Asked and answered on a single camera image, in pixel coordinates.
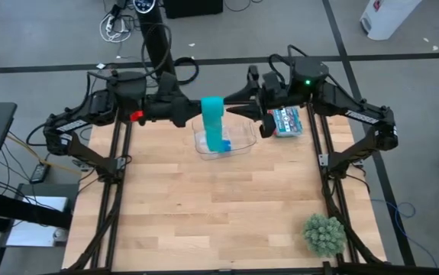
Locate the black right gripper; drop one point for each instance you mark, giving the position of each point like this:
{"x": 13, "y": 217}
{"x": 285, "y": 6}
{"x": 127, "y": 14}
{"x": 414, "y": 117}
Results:
{"x": 276, "y": 93}

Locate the black power adapter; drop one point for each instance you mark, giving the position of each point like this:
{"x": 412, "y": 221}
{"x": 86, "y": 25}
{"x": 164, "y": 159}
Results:
{"x": 39, "y": 172}

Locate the clear plastic bag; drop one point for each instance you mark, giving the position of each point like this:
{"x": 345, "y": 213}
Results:
{"x": 203, "y": 143}

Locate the white floor appliance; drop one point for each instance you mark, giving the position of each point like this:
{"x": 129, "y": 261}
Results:
{"x": 387, "y": 19}

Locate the clear plastic bin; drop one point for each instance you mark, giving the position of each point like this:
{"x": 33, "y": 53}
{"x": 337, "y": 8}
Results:
{"x": 244, "y": 139}

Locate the green artificial plant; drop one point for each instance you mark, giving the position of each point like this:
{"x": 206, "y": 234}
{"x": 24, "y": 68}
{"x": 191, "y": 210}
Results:
{"x": 324, "y": 235}

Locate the black tower fan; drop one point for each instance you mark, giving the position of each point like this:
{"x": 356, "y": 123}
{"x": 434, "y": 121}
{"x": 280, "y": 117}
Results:
{"x": 154, "y": 30}

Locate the red tape tag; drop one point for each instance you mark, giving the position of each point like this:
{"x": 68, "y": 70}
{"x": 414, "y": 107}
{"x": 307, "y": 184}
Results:
{"x": 137, "y": 115}

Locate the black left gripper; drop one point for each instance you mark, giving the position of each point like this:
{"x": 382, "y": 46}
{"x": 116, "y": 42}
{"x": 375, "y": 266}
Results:
{"x": 169, "y": 109}

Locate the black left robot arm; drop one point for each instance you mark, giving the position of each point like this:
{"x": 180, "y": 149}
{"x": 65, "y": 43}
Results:
{"x": 74, "y": 126}

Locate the grey metal bracket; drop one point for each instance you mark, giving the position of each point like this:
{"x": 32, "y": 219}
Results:
{"x": 323, "y": 159}
{"x": 81, "y": 165}

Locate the white flat box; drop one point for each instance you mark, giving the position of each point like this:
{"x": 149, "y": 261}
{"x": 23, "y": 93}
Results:
{"x": 32, "y": 235}

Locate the black floor box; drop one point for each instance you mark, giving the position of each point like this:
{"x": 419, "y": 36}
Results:
{"x": 192, "y": 7}

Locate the black desk leg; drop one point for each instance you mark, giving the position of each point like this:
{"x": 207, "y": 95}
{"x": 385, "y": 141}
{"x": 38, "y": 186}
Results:
{"x": 20, "y": 210}

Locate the blue bandage roll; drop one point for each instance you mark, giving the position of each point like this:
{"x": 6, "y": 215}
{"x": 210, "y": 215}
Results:
{"x": 226, "y": 146}

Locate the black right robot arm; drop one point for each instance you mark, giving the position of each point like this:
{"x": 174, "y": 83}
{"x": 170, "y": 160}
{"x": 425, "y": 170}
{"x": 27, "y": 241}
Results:
{"x": 368, "y": 118}

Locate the teal elastic bandage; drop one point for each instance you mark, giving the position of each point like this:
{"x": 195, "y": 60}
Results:
{"x": 213, "y": 122}

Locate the black aluminium frame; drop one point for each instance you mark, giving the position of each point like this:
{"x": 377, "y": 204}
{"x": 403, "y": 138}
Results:
{"x": 330, "y": 191}

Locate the white power strip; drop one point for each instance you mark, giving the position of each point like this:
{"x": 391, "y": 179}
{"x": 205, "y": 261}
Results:
{"x": 109, "y": 23}

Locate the green white first aid kit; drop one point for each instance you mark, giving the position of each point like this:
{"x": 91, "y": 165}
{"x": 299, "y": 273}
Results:
{"x": 289, "y": 124}

